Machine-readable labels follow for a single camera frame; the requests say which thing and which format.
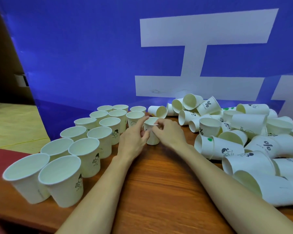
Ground person's right hand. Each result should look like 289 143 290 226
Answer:
151 118 195 154

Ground person's left hand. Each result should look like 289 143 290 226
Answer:
117 116 151 161

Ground single white paper cup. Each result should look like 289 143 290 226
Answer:
143 117 160 146

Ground person's right forearm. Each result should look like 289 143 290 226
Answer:
178 145 293 234

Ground person's left forearm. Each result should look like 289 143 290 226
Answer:
56 155 134 234

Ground rows of upright paper cups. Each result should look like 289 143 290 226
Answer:
2 104 147 208

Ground pile of toppled paper cups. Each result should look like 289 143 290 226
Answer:
148 93 293 208

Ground blue banner with white characters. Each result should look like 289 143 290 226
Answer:
0 0 293 142

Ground white label sticker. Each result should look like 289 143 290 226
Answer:
14 74 29 88

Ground brown cardboard panel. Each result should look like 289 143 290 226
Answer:
0 0 36 105

